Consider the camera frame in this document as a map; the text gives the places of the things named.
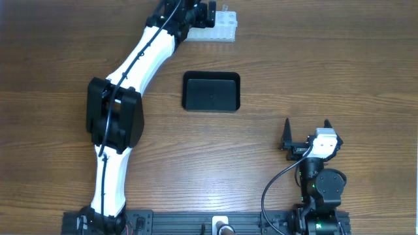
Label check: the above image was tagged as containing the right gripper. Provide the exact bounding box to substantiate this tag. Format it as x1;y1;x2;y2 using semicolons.
278;117;344;161

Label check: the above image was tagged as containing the black tray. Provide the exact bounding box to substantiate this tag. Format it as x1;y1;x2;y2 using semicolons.
181;70;242;114

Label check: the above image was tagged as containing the white test tube rack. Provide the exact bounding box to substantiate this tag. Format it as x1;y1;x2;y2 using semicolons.
184;10;238;43

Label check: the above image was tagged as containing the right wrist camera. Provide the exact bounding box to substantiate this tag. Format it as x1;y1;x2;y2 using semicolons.
306;127;339;160

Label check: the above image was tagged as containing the black cable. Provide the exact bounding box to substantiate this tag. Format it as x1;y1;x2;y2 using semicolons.
260;146;314;235
97;0;183;157

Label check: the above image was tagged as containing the mounting rail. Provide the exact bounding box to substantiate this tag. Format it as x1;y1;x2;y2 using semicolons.
61;209;352;235

